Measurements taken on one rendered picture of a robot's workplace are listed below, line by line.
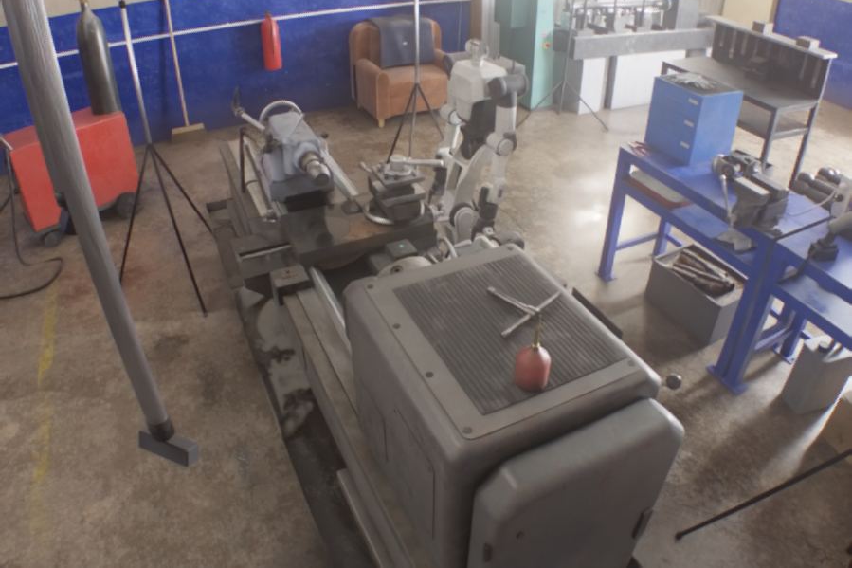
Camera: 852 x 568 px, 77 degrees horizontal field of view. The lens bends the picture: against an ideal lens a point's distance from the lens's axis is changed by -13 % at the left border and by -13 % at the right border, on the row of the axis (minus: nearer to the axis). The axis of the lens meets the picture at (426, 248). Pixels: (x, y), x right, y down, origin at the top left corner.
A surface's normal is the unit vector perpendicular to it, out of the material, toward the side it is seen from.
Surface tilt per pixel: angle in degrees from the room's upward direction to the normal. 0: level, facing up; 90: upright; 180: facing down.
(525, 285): 0
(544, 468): 0
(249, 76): 90
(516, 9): 90
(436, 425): 45
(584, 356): 0
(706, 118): 90
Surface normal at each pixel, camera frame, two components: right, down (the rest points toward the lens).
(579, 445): 0.00, -0.84
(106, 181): 0.71, 0.38
